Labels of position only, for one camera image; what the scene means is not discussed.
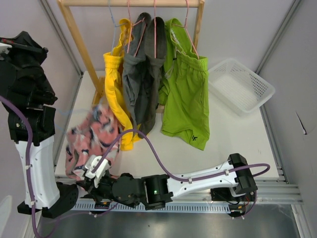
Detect pink shark print shorts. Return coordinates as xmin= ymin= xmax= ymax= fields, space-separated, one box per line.
xmin=65 ymin=104 xmax=121 ymax=181

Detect light blue wire hanger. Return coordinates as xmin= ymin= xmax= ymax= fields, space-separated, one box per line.
xmin=54 ymin=104 xmax=104 ymax=134
xmin=107 ymin=0 xmax=132 ymax=57

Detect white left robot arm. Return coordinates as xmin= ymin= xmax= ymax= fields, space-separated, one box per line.
xmin=0 ymin=31 xmax=79 ymax=219

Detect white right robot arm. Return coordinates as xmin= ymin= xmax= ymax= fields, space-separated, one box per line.
xmin=78 ymin=153 xmax=258 ymax=210

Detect yellow shorts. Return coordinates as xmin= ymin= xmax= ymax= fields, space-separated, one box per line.
xmin=103 ymin=17 xmax=142 ymax=152

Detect lime green shorts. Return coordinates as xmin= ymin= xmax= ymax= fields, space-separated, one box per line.
xmin=159 ymin=18 xmax=210 ymax=150

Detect grey shorts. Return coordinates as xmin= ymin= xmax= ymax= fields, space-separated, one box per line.
xmin=122 ymin=12 xmax=167 ymax=134

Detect wooden clothes rack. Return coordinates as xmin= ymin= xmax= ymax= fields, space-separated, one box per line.
xmin=57 ymin=0 xmax=205 ymax=105

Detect white plastic basket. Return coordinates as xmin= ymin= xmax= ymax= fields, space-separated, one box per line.
xmin=208 ymin=59 xmax=275 ymax=117

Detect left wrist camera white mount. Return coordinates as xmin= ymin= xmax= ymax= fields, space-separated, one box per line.
xmin=0 ymin=43 xmax=12 ymax=61

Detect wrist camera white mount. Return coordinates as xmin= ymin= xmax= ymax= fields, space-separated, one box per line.
xmin=83 ymin=155 xmax=111 ymax=188
xmin=0 ymin=43 xmax=12 ymax=61

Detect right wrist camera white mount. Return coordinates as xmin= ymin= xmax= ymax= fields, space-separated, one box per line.
xmin=83 ymin=155 xmax=111 ymax=188

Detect slotted cable duct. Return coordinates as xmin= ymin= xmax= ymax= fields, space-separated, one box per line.
xmin=72 ymin=201 xmax=231 ymax=214

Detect pink wire hanger left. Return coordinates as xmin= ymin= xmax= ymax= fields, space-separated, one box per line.
xmin=126 ymin=0 xmax=148 ymax=55

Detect pink wire hanger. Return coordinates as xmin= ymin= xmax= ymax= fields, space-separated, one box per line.
xmin=154 ymin=0 xmax=157 ymax=59
xmin=171 ymin=0 xmax=202 ymax=60
xmin=126 ymin=0 xmax=148 ymax=55

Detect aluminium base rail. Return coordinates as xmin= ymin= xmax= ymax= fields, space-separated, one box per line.
xmin=55 ymin=175 xmax=304 ymax=205

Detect pink wire hanger middle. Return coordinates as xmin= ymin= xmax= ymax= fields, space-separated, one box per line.
xmin=154 ymin=0 xmax=157 ymax=59

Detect pink wire hanger right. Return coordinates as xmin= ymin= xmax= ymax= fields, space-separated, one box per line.
xmin=171 ymin=0 xmax=202 ymax=60

